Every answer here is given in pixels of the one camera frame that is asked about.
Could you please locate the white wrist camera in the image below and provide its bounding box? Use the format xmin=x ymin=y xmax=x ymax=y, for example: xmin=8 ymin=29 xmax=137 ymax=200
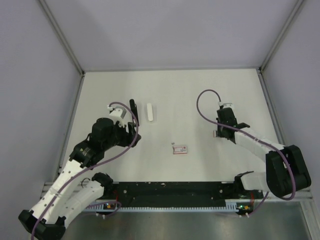
xmin=218 ymin=101 xmax=235 ymax=110
xmin=107 ymin=106 xmax=127 ymax=128

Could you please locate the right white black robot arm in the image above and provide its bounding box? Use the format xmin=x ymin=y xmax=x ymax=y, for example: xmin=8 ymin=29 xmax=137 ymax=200
xmin=216 ymin=106 xmax=312 ymax=199

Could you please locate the purple cable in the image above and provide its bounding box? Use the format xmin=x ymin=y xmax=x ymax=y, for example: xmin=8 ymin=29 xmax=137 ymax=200
xmin=196 ymin=89 xmax=298 ymax=201
xmin=29 ymin=101 xmax=140 ymax=240

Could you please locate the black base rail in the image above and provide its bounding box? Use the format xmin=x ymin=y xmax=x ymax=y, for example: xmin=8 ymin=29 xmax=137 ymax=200
xmin=103 ymin=181 xmax=239 ymax=208

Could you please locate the red white staple box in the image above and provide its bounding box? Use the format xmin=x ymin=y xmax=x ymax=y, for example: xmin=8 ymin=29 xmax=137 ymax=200
xmin=172 ymin=145 xmax=188 ymax=155

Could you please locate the aluminium frame post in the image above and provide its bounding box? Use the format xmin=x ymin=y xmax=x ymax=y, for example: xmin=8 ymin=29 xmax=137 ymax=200
xmin=259 ymin=0 xmax=308 ymax=74
xmin=36 ymin=0 xmax=85 ymax=77

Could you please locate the aluminium frame left post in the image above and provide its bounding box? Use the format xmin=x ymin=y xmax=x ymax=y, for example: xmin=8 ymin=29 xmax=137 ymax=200
xmin=36 ymin=0 xmax=85 ymax=77

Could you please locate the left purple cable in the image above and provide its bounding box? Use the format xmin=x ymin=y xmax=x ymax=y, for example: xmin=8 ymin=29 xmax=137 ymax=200
xmin=29 ymin=101 xmax=140 ymax=240

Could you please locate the grey slotted cable duct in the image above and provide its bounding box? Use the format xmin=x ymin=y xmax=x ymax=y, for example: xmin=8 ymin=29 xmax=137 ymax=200
xmin=84 ymin=199 xmax=251 ymax=213

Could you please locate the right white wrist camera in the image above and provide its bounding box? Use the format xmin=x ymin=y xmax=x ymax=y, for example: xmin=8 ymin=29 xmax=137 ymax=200
xmin=218 ymin=101 xmax=235 ymax=110

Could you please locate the white stapler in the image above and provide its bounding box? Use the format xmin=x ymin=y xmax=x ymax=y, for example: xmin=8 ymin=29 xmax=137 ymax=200
xmin=146 ymin=103 xmax=154 ymax=123

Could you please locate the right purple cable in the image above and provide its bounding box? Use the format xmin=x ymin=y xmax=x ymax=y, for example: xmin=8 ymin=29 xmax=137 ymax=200
xmin=196 ymin=89 xmax=298 ymax=201

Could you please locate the black stapler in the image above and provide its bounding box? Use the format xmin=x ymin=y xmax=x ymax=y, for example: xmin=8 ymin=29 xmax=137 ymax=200
xmin=129 ymin=98 xmax=139 ymax=126

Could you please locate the aluminium frame right post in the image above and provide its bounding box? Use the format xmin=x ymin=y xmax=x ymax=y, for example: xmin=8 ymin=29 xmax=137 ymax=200
xmin=259 ymin=0 xmax=308 ymax=74

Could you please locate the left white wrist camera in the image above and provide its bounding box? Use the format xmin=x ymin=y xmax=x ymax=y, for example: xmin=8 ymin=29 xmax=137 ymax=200
xmin=107 ymin=106 xmax=127 ymax=128

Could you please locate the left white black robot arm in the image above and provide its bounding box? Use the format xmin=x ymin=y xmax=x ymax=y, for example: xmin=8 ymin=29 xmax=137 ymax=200
xmin=18 ymin=117 xmax=141 ymax=240

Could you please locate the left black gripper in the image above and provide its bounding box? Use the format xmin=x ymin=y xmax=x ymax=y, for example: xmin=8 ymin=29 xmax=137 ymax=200
xmin=102 ymin=120 xmax=141 ymax=151

